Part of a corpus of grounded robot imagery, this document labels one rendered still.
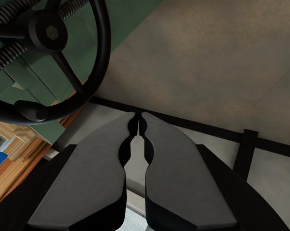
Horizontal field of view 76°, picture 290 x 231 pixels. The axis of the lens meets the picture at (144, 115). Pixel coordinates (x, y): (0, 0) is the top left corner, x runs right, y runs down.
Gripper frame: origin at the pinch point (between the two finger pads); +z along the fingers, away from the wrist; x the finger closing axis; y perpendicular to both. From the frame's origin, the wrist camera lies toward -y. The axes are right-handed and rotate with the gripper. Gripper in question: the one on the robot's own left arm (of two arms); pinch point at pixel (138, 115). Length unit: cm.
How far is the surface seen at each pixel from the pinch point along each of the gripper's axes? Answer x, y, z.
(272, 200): 80, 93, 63
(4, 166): -131, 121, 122
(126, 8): -6, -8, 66
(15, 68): -22.6, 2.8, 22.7
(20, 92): -28.5, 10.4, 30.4
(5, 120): -18.9, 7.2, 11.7
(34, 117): -13.5, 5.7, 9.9
